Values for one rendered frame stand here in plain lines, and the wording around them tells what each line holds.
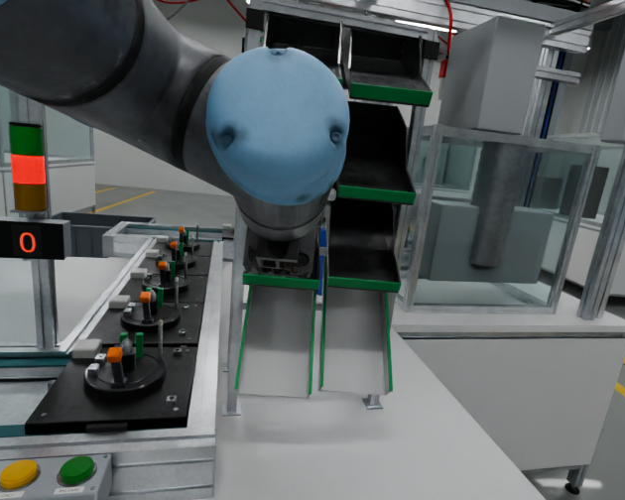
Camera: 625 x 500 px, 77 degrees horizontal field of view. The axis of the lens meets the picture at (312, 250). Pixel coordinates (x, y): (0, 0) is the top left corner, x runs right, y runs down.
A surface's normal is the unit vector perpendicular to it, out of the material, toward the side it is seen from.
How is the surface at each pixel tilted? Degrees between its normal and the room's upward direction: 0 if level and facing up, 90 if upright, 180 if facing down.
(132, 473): 90
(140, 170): 90
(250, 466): 0
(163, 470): 90
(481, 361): 90
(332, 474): 0
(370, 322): 45
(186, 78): 66
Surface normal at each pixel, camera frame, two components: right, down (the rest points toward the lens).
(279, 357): 0.10, -0.51
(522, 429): 0.21, 0.25
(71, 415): 0.10, -0.97
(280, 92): 0.07, -0.18
